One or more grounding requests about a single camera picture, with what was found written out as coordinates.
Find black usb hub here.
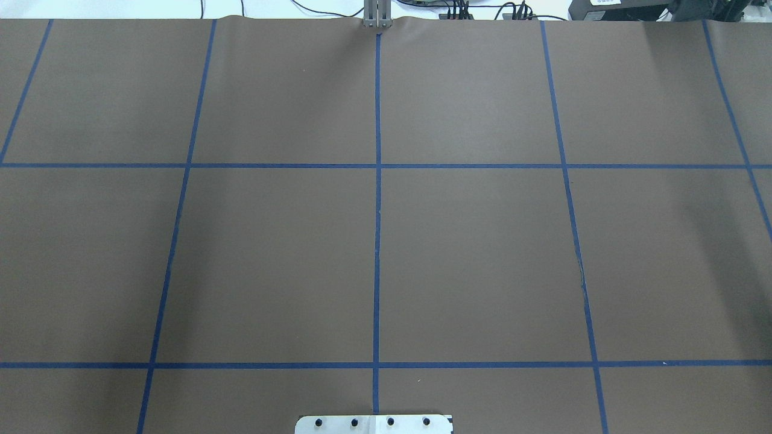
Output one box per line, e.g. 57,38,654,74
493,1,537,21
438,1,473,21

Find grey aluminium frame post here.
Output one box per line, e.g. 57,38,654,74
363,0,393,30

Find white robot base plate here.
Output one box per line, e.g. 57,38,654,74
294,414,454,433

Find brown paper table cover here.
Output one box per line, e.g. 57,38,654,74
2,16,770,433

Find black device top right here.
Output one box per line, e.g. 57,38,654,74
568,1,770,23

